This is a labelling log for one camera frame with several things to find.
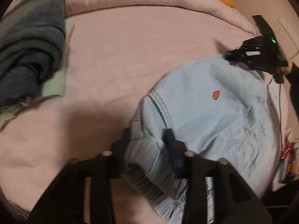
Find white power strip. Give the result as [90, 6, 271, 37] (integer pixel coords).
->
[278, 17, 299, 50]

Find light blue denim pants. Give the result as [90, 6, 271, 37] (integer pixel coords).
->
[125, 56, 281, 223]

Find right hand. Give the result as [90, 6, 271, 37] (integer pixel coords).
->
[280, 61, 294, 75]

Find pink bed sheet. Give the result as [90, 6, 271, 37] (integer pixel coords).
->
[1, 6, 251, 210]

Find dark grey folded garment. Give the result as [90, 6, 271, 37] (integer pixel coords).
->
[1, 0, 66, 110]

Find pale green folded cloth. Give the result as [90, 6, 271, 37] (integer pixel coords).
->
[1, 19, 75, 130]

